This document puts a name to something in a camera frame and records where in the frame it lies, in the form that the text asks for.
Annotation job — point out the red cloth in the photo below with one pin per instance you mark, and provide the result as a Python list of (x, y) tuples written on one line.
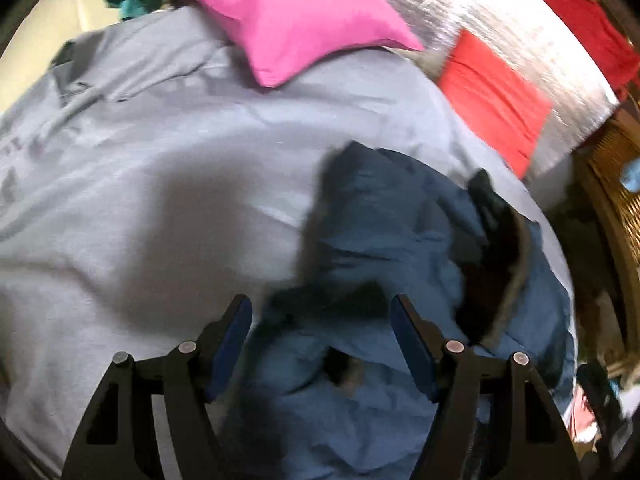
[(585, 15)]

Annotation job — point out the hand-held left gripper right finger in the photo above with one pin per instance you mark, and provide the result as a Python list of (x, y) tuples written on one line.
[(411, 342)]

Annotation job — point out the red pillow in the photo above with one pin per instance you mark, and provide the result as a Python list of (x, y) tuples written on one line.
[(487, 95)]

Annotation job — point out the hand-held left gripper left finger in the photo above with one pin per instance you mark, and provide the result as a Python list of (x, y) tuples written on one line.
[(231, 345)]

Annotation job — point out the silver foil insulation mat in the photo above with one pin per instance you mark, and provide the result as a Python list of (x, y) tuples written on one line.
[(520, 15)]

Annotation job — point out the light blue cloth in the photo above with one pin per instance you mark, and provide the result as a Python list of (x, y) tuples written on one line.
[(631, 175)]

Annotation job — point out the navy blue jacket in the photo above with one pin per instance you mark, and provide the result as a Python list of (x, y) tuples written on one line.
[(390, 240)]

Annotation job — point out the wicker table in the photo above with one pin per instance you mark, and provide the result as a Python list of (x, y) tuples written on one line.
[(615, 210)]

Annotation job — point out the grey bed sheet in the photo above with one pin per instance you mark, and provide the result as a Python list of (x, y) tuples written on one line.
[(150, 185)]

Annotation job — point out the pink pillow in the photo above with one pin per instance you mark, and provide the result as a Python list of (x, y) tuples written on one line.
[(295, 15)]

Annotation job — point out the cream sofa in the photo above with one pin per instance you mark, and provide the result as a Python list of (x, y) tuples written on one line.
[(45, 35)]

